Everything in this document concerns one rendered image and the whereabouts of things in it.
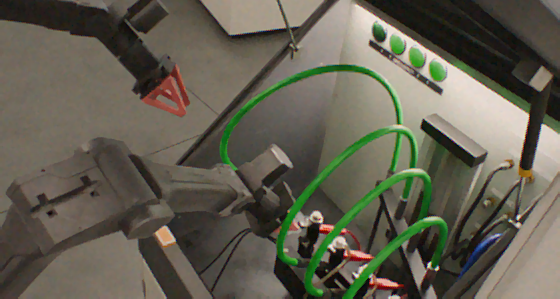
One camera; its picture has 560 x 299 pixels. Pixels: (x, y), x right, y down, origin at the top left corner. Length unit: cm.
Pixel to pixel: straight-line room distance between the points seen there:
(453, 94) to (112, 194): 79
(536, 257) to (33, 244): 66
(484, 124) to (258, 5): 301
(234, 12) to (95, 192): 344
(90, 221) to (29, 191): 6
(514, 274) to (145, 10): 73
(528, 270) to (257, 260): 74
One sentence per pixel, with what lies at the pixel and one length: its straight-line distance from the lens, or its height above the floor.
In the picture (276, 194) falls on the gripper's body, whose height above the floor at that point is 119.
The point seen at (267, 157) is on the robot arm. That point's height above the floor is 131.
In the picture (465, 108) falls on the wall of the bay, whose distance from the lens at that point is 118.
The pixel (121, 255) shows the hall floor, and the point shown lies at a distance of 256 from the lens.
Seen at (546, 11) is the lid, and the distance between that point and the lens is 53.
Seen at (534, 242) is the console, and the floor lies 137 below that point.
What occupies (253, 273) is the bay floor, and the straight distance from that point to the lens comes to 142.
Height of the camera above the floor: 194
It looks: 38 degrees down
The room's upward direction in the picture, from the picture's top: 7 degrees clockwise
